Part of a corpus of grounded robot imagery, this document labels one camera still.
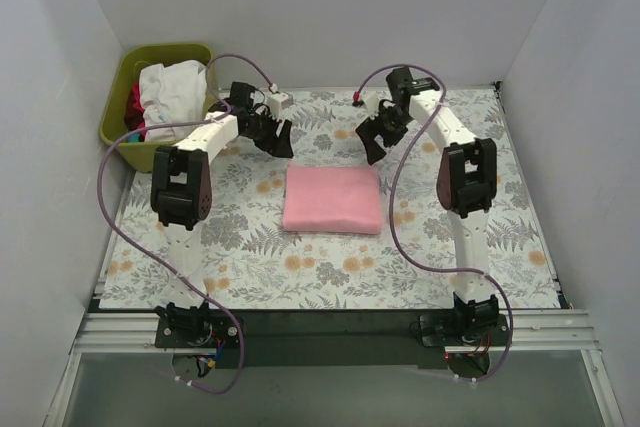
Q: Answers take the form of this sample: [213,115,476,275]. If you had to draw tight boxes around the pink t-shirt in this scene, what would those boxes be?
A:
[282,165,383,235]

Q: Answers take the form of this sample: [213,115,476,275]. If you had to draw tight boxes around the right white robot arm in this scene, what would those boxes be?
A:
[352,64,499,345]

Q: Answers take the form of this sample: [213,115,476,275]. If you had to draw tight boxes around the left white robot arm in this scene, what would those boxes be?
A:
[150,82,293,308]

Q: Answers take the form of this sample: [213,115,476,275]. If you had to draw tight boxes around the white t-shirt in bin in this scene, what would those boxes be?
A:
[139,60,207,127]

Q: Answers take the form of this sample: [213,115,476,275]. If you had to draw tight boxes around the floral patterned table mat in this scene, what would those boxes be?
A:
[99,87,571,310]

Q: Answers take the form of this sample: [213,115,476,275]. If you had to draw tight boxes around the dark red garment in bin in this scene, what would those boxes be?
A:
[124,83,145,131]

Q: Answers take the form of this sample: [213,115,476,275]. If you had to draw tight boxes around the olive green plastic bin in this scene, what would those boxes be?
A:
[99,42,214,173]

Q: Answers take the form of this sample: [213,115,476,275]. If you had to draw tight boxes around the turquoise garment in bin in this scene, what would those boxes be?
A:
[127,131,145,143]

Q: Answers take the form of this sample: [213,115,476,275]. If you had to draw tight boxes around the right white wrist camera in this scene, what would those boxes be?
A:
[352,92,382,120]

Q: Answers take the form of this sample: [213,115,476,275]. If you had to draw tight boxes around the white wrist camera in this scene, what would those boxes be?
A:
[352,92,382,120]
[265,92,294,121]

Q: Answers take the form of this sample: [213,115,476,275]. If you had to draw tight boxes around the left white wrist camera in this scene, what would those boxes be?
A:
[265,92,294,121]

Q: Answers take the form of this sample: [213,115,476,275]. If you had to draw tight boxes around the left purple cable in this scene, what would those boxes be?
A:
[96,52,279,396]

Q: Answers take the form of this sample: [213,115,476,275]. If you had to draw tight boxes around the aluminium frame rail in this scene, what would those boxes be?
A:
[73,312,159,354]

